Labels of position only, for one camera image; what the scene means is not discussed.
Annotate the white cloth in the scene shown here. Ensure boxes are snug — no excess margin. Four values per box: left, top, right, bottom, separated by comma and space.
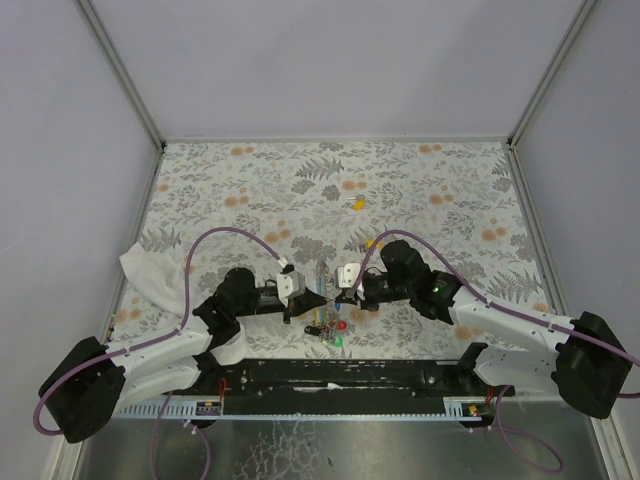
118, 239, 248, 367

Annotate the purple cable lower right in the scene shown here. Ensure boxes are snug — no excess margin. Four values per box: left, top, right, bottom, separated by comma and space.
479, 384, 564, 474

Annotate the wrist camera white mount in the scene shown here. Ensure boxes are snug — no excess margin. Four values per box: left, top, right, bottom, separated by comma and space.
334, 263, 363, 292
276, 257, 306, 306

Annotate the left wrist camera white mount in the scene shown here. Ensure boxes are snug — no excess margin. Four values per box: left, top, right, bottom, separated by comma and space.
276, 257, 306, 306

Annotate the purple cable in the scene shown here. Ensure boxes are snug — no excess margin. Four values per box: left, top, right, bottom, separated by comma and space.
32, 227, 289, 437
354, 229, 640, 401
479, 384, 564, 474
150, 392, 213, 480

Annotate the metal keyring organizer with keys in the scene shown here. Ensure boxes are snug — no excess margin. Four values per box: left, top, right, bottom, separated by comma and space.
304, 261, 347, 348

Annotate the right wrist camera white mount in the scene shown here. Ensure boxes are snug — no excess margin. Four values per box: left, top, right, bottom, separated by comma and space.
334, 263, 363, 292

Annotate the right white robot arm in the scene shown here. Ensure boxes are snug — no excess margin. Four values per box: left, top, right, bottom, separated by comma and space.
335, 240, 632, 419

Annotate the floral table mat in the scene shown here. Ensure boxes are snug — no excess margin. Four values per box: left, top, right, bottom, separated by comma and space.
115, 140, 566, 362

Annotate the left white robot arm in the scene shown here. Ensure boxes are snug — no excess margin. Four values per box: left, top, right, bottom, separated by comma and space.
36, 266, 328, 443

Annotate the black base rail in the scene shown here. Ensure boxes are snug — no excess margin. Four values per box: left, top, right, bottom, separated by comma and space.
177, 359, 499, 417

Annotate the purple cable lower left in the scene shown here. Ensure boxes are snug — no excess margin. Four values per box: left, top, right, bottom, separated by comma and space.
150, 392, 213, 480

